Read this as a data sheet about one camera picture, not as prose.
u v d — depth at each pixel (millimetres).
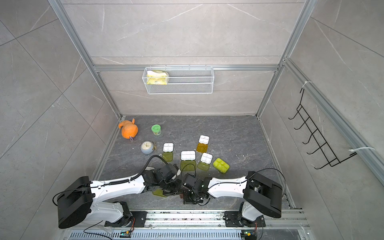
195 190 635
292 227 716
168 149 996
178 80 1002
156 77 869
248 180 464
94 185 457
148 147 968
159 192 732
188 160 948
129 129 1009
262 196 426
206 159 951
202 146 1017
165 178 636
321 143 649
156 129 1060
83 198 411
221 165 907
